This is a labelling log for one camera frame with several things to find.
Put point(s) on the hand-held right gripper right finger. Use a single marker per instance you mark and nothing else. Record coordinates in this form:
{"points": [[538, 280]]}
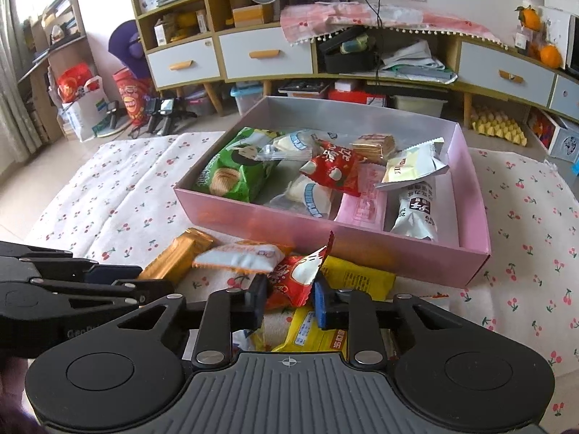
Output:
{"points": [[323, 305]]}

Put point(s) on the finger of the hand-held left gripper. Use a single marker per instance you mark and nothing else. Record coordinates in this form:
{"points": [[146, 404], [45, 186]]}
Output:
{"points": [[149, 290], [113, 272]]}

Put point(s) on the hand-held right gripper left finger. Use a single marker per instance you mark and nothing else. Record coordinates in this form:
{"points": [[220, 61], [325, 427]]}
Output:
{"points": [[255, 303]]}

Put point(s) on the red white candy packet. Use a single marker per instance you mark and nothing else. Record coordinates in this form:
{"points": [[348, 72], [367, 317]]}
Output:
{"points": [[289, 280], [332, 167]]}

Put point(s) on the golden wafer packet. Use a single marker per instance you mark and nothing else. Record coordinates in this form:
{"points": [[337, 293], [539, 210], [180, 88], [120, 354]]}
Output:
{"points": [[176, 257]]}

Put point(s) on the pink cardboard box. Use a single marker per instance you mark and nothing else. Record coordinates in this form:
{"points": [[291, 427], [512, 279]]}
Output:
{"points": [[316, 244]]}

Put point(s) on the pink snack packet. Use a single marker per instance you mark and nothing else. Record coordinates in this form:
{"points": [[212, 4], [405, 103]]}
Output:
{"points": [[362, 201]]}

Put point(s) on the white yellow snack packet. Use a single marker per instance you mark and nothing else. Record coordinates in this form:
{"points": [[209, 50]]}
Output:
{"points": [[414, 165]]}

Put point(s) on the clear cracker packet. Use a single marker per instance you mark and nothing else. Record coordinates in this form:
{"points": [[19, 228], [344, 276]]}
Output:
{"points": [[373, 144]]}

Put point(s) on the orange-edged white snack packet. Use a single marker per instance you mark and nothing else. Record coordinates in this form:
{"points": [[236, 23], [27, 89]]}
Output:
{"points": [[239, 255]]}

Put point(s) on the white black-print snack packet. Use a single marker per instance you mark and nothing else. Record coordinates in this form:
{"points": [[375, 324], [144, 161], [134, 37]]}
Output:
{"points": [[416, 214]]}

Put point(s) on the green chip bag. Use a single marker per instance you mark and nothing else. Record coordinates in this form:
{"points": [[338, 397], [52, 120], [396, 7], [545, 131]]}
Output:
{"points": [[235, 167]]}

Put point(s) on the white paper bag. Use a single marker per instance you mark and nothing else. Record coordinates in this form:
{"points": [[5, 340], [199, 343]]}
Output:
{"points": [[86, 115]]}

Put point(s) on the red patterned bag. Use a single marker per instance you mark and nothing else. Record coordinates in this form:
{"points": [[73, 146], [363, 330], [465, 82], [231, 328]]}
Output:
{"points": [[131, 99]]}

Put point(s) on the red gift bag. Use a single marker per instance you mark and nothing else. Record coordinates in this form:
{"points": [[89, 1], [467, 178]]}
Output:
{"points": [[74, 83]]}

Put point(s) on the blue-lidded clear bin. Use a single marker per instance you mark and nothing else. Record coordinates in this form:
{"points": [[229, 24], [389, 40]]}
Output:
{"points": [[246, 97]]}

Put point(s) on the red flat box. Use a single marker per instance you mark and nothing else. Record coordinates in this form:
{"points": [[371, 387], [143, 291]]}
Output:
{"points": [[357, 98]]}

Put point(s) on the beige curtain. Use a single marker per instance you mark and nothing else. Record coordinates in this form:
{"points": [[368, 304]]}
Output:
{"points": [[13, 77]]}

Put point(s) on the purple chair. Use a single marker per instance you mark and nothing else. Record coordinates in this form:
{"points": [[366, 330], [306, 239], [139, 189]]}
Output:
{"points": [[131, 49]]}

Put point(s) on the wooden bookshelf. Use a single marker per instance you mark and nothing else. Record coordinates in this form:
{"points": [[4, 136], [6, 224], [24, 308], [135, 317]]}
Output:
{"points": [[54, 54]]}

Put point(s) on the small white box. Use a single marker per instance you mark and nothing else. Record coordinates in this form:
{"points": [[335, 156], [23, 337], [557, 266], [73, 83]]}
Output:
{"points": [[159, 32]]}

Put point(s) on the wooden cabinet with drawers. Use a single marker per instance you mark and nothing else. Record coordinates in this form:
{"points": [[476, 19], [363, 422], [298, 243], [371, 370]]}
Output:
{"points": [[267, 54]]}

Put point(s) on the yellow egg tray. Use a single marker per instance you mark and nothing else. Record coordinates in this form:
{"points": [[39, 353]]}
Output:
{"points": [[497, 126]]}

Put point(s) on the black storage box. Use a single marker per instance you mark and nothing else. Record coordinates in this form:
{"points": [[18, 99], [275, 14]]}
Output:
{"points": [[348, 53]]}

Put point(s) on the pile of loose papers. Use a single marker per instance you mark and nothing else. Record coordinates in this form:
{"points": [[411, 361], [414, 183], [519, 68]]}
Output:
{"points": [[416, 61]]}

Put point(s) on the yellow cardboard box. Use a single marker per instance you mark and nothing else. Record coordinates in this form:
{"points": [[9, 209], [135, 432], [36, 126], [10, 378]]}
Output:
{"points": [[249, 16]]}

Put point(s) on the white printed carton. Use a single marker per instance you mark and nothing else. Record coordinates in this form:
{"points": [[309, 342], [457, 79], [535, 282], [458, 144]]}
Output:
{"points": [[565, 142]]}

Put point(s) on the pink cherry cloth with tassels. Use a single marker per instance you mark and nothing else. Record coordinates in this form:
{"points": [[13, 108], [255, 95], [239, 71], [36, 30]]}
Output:
{"points": [[393, 19]]}

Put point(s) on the orange fruit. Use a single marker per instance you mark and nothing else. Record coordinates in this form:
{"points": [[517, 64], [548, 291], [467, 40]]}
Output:
{"points": [[550, 55], [531, 18]]}

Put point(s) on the black camera gimbal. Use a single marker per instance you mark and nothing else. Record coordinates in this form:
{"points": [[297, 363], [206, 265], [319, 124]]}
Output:
{"points": [[165, 109]]}

